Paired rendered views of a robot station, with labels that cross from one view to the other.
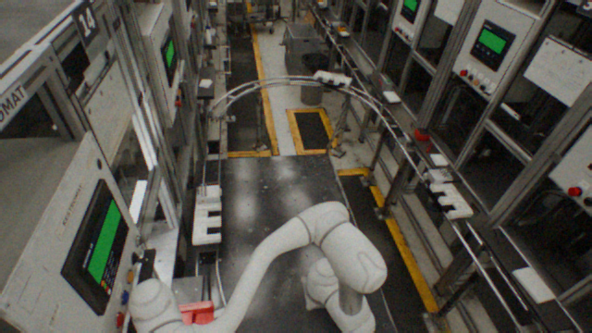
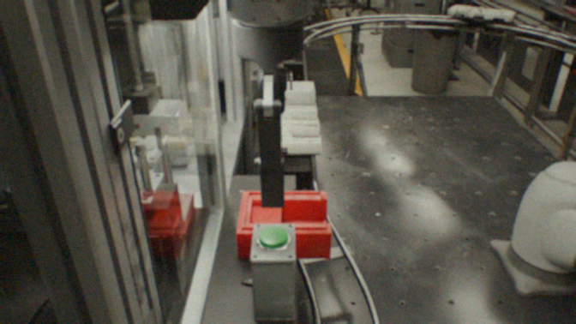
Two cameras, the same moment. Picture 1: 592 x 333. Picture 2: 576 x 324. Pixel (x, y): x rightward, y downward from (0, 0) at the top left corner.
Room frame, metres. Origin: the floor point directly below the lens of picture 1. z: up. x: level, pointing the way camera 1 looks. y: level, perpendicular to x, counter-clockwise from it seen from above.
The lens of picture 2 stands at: (-0.14, 0.20, 1.43)
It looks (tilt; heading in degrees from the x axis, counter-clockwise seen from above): 29 degrees down; 13
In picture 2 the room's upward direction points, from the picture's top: straight up
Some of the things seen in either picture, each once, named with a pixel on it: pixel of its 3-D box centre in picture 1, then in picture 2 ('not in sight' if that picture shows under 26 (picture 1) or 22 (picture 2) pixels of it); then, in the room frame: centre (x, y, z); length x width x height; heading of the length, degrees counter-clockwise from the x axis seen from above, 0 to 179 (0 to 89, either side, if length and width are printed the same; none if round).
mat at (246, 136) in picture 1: (242, 50); (318, 38); (5.43, 1.10, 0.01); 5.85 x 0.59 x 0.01; 13
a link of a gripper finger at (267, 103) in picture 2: not in sight; (268, 87); (0.30, 0.33, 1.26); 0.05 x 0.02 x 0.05; 13
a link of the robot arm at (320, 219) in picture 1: (325, 221); not in sight; (0.66, -0.12, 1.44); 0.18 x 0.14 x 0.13; 127
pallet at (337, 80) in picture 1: (332, 80); (480, 17); (2.89, -0.30, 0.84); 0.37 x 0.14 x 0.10; 71
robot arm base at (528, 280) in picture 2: (319, 286); (539, 254); (0.80, -0.19, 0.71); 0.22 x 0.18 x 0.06; 13
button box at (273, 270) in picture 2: not in sight; (267, 271); (0.33, 0.34, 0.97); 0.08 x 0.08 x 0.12; 13
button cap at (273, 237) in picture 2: not in sight; (273, 239); (0.33, 0.33, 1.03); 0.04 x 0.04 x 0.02
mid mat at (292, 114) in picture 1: (312, 129); not in sight; (3.19, -0.18, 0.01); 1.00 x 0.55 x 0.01; 13
